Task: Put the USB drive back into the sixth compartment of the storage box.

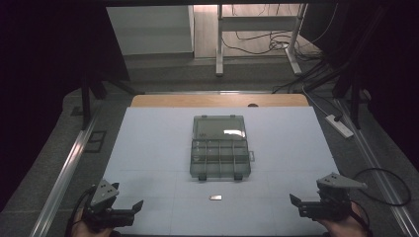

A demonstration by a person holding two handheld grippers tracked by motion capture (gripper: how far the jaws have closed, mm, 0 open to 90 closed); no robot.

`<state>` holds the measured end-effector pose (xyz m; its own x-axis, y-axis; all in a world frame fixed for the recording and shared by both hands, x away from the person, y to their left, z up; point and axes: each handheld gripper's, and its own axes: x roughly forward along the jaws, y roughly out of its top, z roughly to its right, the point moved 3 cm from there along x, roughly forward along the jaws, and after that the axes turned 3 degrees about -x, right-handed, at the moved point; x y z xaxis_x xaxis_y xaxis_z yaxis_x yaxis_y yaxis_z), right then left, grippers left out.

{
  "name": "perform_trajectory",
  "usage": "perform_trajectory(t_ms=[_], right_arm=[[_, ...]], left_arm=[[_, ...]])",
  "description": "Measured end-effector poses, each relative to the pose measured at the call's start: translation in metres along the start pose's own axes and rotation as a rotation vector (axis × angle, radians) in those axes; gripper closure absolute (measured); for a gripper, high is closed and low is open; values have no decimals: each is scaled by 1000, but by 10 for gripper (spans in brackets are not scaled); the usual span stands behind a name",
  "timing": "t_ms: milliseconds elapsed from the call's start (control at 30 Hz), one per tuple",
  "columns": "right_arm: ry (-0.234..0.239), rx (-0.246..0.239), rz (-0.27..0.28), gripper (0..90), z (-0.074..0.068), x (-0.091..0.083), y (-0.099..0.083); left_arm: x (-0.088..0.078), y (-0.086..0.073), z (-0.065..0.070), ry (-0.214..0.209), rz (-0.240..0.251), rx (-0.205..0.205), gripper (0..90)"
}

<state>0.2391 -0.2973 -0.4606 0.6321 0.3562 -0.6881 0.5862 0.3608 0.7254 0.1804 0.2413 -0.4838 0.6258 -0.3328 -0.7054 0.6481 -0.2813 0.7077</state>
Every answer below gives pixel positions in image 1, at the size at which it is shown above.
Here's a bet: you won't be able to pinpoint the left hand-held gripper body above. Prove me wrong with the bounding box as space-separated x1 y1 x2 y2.
82 179 136 231

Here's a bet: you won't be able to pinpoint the white desk frame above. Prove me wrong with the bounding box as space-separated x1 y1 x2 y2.
215 3 308 77

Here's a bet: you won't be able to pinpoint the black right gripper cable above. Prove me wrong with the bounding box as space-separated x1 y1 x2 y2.
350 167 412 237

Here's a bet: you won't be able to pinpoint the person's left hand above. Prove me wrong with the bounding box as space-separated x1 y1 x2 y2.
70 208 115 237

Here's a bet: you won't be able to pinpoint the aluminium rail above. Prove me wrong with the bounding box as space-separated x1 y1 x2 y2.
29 108 101 237
334 98 419 237

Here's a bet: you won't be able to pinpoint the thick black floor cables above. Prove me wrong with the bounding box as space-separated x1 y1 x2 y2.
272 60 350 95

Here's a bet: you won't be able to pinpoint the white power strip cable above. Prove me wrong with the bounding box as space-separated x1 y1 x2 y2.
301 86 329 117

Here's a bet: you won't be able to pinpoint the black metal stand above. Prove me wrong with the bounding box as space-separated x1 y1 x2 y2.
80 65 146 130
331 6 375 130

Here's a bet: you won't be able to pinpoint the dark floor socket plate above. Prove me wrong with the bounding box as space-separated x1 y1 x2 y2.
83 130 107 153

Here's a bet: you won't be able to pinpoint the person's right hand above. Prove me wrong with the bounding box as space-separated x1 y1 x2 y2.
315 200 369 237

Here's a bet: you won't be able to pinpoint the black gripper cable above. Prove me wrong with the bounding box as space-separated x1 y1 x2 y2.
64 186 97 237
350 167 412 237

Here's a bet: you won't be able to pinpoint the clear plastic compartment box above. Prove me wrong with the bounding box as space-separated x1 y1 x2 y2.
190 115 256 182

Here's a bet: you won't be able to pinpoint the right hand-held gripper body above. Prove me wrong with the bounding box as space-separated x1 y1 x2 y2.
298 172 369 221

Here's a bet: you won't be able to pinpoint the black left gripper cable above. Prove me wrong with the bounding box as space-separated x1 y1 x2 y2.
64 186 97 237

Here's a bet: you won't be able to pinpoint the white power strip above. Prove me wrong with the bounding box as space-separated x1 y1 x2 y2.
325 114 355 138

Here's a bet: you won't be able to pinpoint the white table mat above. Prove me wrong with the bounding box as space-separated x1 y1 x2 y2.
103 106 340 236

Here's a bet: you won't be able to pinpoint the black floor cable bunch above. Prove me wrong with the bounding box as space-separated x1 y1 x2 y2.
220 3 339 63

